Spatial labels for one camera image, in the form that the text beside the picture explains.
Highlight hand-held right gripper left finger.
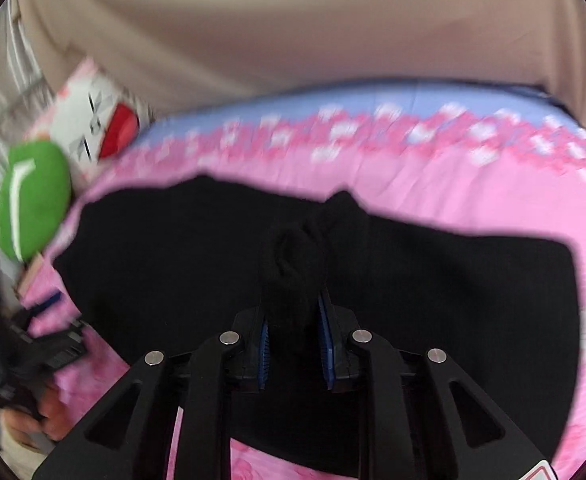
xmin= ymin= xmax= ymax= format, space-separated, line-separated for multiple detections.
xmin=32 ymin=307 xmax=274 ymax=480

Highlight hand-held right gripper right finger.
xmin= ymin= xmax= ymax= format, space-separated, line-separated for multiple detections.
xmin=317 ymin=285 xmax=560 ymax=480

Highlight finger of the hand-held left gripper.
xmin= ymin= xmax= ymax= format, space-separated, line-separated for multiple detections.
xmin=23 ymin=322 xmax=88 ymax=377
xmin=15 ymin=292 xmax=81 ymax=331

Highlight black pants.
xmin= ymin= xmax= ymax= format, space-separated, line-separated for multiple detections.
xmin=53 ymin=174 xmax=586 ymax=478

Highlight person's left hand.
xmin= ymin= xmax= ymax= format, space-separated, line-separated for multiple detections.
xmin=0 ymin=382 xmax=71 ymax=453

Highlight green plush pillow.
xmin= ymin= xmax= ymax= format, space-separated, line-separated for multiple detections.
xmin=0 ymin=141 xmax=72 ymax=263

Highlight pink floral bedsheet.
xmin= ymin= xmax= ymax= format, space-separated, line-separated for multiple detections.
xmin=20 ymin=77 xmax=586 ymax=480

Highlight white cartoon face pillow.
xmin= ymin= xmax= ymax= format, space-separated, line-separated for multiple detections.
xmin=25 ymin=57 xmax=156 ymax=181

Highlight beige hanging cloth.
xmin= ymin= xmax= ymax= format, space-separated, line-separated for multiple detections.
xmin=15 ymin=0 xmax=586 ymax=126

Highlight grey metal bed frame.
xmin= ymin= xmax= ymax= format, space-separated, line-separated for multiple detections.
xmin=0 ymin=5 xmax=56 ymax=201

